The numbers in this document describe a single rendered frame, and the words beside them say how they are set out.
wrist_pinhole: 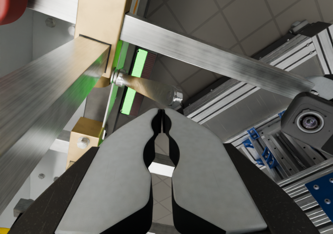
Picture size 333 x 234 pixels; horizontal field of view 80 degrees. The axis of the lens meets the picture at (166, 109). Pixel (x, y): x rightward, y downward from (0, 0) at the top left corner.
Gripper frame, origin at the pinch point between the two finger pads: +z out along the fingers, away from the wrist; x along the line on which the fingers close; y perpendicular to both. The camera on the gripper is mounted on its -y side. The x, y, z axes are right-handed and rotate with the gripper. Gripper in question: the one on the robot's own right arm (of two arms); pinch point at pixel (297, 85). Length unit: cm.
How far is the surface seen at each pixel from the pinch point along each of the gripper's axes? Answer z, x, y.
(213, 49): -3.7, 1.2, -16.4
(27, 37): 18, -13, -51
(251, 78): -3.7, -0.6, -9.7
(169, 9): 82, -1, -19
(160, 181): 83, -121, 16
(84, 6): -4.9, 0.9, -32.2
